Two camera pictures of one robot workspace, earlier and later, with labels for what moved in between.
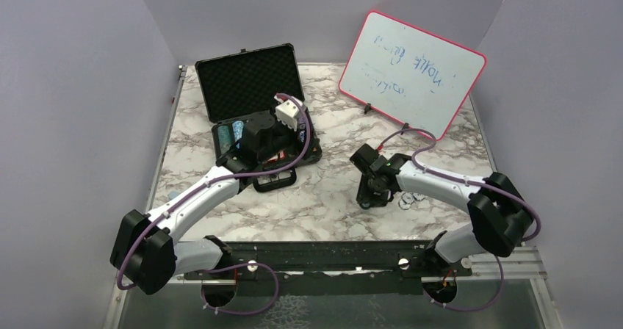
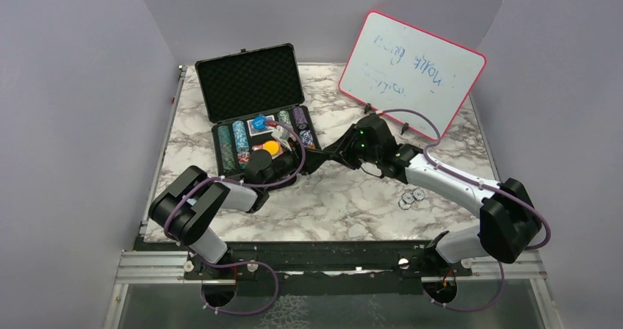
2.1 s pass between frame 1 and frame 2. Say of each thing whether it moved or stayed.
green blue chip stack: stayed
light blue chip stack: stayed
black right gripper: moved
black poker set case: stayed
